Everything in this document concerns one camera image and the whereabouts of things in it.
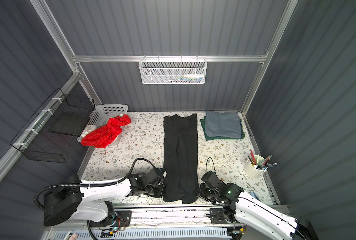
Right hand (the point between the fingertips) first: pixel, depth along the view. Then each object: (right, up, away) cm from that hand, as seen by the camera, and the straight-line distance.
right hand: (197, 195), depth 78 cm
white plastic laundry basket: (-71, +45, +36) cm, 91 cm away
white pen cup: (+31, +15, +1) cm, 35 cm away
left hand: (-16, 0, +2) cm, 16 cm away
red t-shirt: (-55, +30, +12) cm, 64 cm away
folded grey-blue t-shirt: (+23, +38, +31) cm, 54 cm away
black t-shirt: (-8, +17, +13) cm, 23 cm away
